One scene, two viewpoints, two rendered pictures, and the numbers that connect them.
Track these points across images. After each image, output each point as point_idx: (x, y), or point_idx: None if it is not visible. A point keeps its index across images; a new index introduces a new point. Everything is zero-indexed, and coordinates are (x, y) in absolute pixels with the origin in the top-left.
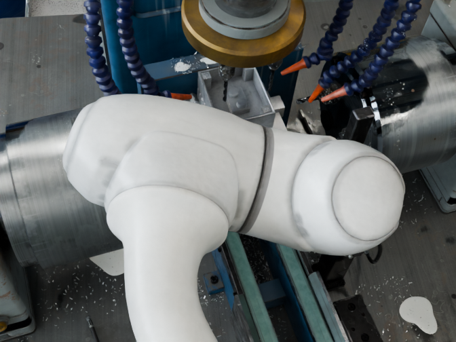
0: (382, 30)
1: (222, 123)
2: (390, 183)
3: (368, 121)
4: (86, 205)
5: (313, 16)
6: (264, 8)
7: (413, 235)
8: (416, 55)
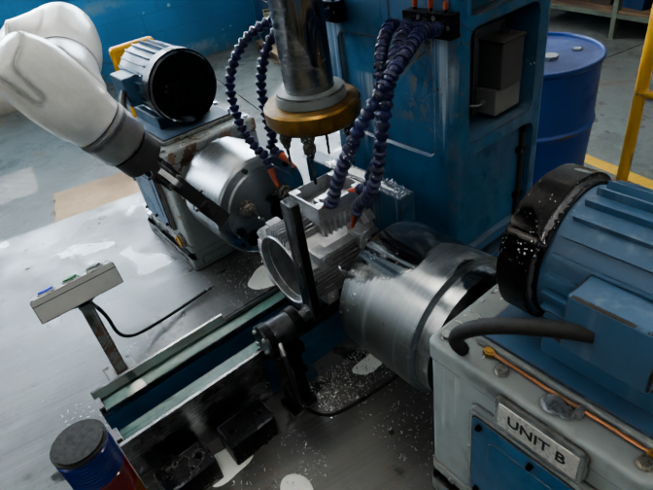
0: (372, 168)
1: (58, 21)
2: (7, 49)
3: (287, 211)
4: (206, 182)
5: None
6: (292, 89)
7: (384, 463)
8: (440, 249)
